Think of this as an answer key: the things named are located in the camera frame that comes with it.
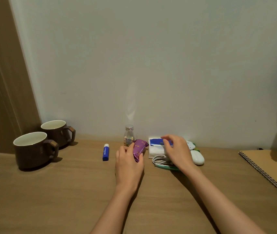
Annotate green toothbrush packet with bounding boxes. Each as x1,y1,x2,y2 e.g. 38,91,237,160
154,163,181,172

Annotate purple snack wrapper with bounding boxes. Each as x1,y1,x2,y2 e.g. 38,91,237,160
132,139,149,163

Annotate person's right hand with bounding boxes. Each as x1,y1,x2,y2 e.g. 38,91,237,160
160,134,200,177

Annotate person's left forearm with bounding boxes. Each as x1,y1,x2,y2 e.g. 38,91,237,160
89,184,141,234

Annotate blue lip balm stick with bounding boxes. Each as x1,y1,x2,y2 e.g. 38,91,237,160
102,143,110,162

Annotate wooden wall panel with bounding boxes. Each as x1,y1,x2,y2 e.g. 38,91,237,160
0,0,43,154

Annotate blue white tissue pack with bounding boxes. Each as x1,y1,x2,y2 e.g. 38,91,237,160
148,137,174,159

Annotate small white green packet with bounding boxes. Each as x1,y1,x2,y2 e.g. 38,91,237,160
186,140,200,151

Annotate brown spiral notebook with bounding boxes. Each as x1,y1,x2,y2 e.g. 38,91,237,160
238,150,277,203

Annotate person's left hand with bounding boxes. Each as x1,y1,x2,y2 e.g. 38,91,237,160
115,145,145,197

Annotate small glass bottle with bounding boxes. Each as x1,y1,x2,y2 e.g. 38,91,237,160
123,124,135,147

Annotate brown mug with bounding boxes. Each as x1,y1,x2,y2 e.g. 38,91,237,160
13,131,59,170
40,120,76,147

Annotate white oval earbud case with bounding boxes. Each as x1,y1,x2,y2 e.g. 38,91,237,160
190,150,205,165

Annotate person's right forearm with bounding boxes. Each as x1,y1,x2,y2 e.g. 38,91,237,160
185,167,267,234

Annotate white usb cable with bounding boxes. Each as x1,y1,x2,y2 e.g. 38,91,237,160
152,154,174,166

